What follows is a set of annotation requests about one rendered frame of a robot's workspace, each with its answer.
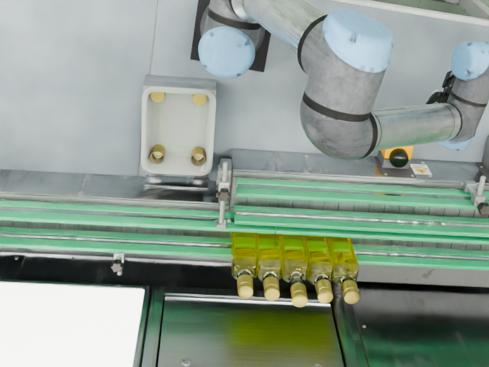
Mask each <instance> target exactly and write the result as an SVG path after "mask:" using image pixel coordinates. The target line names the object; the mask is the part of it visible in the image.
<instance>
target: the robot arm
mask: <svg viewBox="0 0 489 367"><path fill-rule="evenodd" d="M265 30H267V31H268V32H270V33H271V34H272V35H274V36H275V37H276V38H277V39H278V40H280V41H281V42H282V43H283V44H284V45H286V46H287V47H288V48H290V49H291V50H292V51H293V52H294V53H295V54H296V55H297V60H298V64H299V66H300V67H301V69H302V70H303V71H304V72H305V73H306V74H307V75H308V76H309V78H308V81H307V83H306V88H305V90H304V93H303V97H302V101H301V108H300V116H301V124H302V127H303V130H304V132H305V134H306V136H307V138H308V139H309V140H310V141H311V142H312V144H313V145H314V146H315V147H316V148H317V149H319V150H320V151H321V152H322V153H324V154H326V155H328V156H330V157H333V158H336V159H342V160H354V159H363V158H365V157H368V156H369V155H371V154H372V153H373V152H374V151H379V150H384V149H394V148H399V147H405V146H414V145H419V144H425V143H434V142H437V143H438V144H439V145H441V146H443V147H445V148H446V149H450V150H456V151H463V150H466V149H467V148H468V147H469V144H470V143H471V141H472V139H473V137H474V136H475V134H476V129H477V127H478V124H479V123H480V120H481V118H482V115H483V113H484V111H485V108H486V106H487V104H488V101H489V43H488V42H471V41H467V42H462V43H460V44H459V45H458V46H457V47H456V48H455V49H454V51H453V54H452V56H451V60H452V63H451V64H450V67H451V71H449V72H447V73H446V76H445V80H444V82H443V84H442V88H444V90H443V92H438V89H435V90H434V91H433V92H432V94H431V95H430V97H429V99H428V101H427V102H426V103H425V105H417V106H401V107H393V108H377V109H373V105H374V103H375V99H376V97H377V94H378V91H379V88H380V86H381V83H382V80H383V76H384V74H385V71H386V68H387V67H388V66H389V63H390V60H391V51H392V49H393V46H394V40H393V36H392V34H391V33H390V31H389V30H388V29H387V28H386V27H385V26H384V25H383V24H381V23H379V22H378V21H377V20H375V19H373V18H369V17H367V15H364V14H362V13H360V12H355V11H352V10H349V9H334V10H333V11H331V12H330V13H328V14H325V13H324V12H323V11H321V10H320V9H318V8H316V7H315V6H314V5H312V4H310V3H309V2H307V1H306V0H210V4H209V5H208V6H207V8H206V10H205V11H204V14H203V16H202V19H201V23H200V33H201V39H200V41H199V47H198V51H199V59H200V61H201V63H202V65H203V66H204V68H205V69H206V70H207V71H208V72H209V73H211V74H212V75H214V76H216V77H219V78H222V79H233V78H236V77H238V76H241V75H243V74H244V73H245V72H246V71H247V70H248V69H249V68H250V66H251V65H252V64H253V61H254V59H255V52H256V51H257V50H258V48H259V47H260V46H261V44H262V42H263V39H264V36H265ZM451 72H453V75H451V76H450V73H451Z"/></svg>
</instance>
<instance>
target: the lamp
mask: <svg viewBox="0 0 489 367"><path fill-rule="evenodd" d="M389 160H390V162H391V163H392V164H393V166H395V167H398V168H399V167H404V166H406V164H407V163H408V154H407V152H406V151H405V150H404V149H395V150H393V151H392V152H391V153H390V155H389Z"/></svg>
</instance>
